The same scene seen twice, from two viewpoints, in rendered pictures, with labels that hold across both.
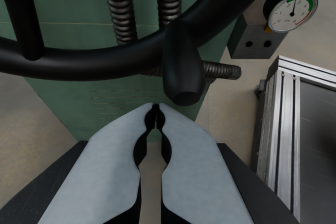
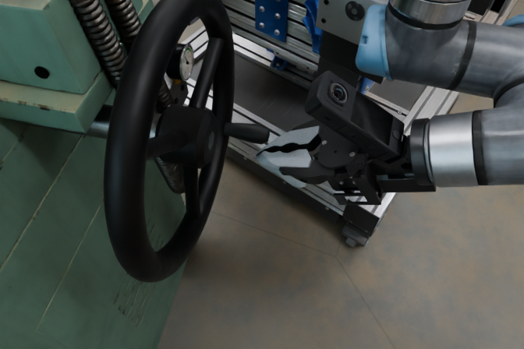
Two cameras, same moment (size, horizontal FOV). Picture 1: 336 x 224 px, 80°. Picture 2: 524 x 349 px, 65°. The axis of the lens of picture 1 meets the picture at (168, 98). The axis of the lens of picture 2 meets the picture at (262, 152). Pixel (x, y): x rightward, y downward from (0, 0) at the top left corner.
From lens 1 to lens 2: 0.44 m
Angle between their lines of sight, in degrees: 37
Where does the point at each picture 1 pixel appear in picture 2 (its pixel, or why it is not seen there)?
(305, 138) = (249, 105)
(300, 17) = (190, 58)
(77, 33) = (85, 251)
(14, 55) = (196, 223)
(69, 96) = (104, 339)
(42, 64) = (203, 213)
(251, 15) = not seen: hidden behind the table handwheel
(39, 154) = not seen: outside the picture
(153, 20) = not seen: hidden behind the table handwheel
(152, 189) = (242, 301)
